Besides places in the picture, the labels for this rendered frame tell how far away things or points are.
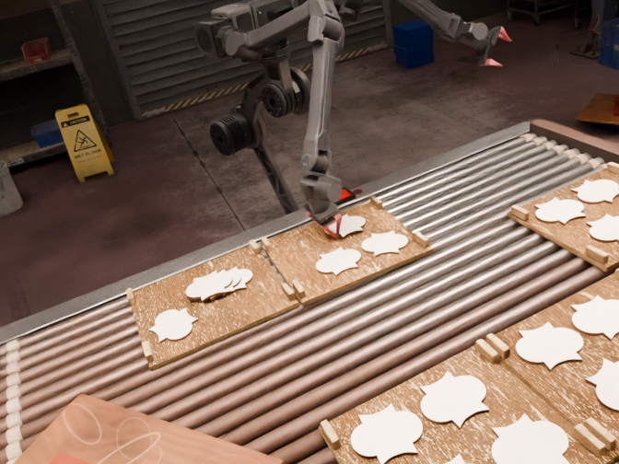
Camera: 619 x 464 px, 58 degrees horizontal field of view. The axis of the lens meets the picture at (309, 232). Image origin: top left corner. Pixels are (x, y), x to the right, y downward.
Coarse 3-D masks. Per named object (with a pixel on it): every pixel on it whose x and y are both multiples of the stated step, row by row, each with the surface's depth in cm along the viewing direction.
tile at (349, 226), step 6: (348, 216) 178; (354, 216) 177; (360, 216) 177; (342, 222) 176; (348, 222) 175; (354, 222) 175; (360, 222) 174; (330, 228) 173; (342, 228) 172; (348, 228) 172; (354, 228) 171; (360, 228) 171; (342, 234) 170; (348, 234) 170
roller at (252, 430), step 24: (576, 264) 145; (528, 288) 140; (480, 312) 136; (432, 336) 132; (384, 360) 128; (408, 360) 130; (336, 384) 124; (360, 384) 126; (288, 408) 121; (312, 408) 122; (240, 432) 118; (264, 432) 119
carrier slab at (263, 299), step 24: (216, 264) 170; (240, 264) 167; (264, 264) 165; (144, 288) 165; (168, 288) 163; (264, 288) 155; (144, 312) 156; (192, 312) 152; (216, 312) 150; (240, 312) 148; (264, 312) 147; (144, 336) 147; (192, 336) 144; (216, 336) 142; (168, 360) 138
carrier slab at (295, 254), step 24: (384, 216) 176; (288, 240) 174; (312, 240) 172; (336, 240) 169; (360, 240) 167; (408, 240) 163; (288, 264) 163; (312, 264) 161; (360, 264) 157; (384, 264) 155; (312, 288) 152; (336, 288) 150
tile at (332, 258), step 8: (320, 256) 164; (328, 256) 162; (336, 256) 161; (344, 256) 160; (352, 256) 160; (360, 256) 159; (320, 264) 159; (328, 264) 158; (336, 264) 158; (344, 264) 157; (352, 264) 156; (320, 272) 157; (328, 272) 156; (336, 272) 155
